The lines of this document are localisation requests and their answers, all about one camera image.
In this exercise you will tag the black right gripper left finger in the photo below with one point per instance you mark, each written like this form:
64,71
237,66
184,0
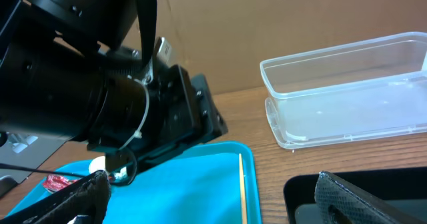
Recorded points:
88,196

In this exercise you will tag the wooden chopstick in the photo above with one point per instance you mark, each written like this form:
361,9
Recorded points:
242,190

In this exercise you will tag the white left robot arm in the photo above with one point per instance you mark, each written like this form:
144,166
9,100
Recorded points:
94,71

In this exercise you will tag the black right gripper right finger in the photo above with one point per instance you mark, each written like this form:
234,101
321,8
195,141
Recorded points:
340,201

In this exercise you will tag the white napkin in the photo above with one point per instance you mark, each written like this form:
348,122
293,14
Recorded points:
97,164

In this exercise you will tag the clear plastic container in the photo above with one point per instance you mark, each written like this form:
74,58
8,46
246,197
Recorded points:
354,92

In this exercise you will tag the black plastic bin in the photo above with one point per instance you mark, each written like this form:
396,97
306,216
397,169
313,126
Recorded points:
404,189

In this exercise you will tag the teal plastic tray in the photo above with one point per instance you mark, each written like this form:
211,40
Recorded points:
202,185

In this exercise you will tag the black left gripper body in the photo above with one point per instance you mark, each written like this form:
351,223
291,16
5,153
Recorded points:
142,126

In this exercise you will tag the grey dishwasher rack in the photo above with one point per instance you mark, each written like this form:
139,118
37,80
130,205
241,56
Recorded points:
28,151

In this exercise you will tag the red snack wrapper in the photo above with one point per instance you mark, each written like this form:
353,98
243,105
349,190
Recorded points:
55,183

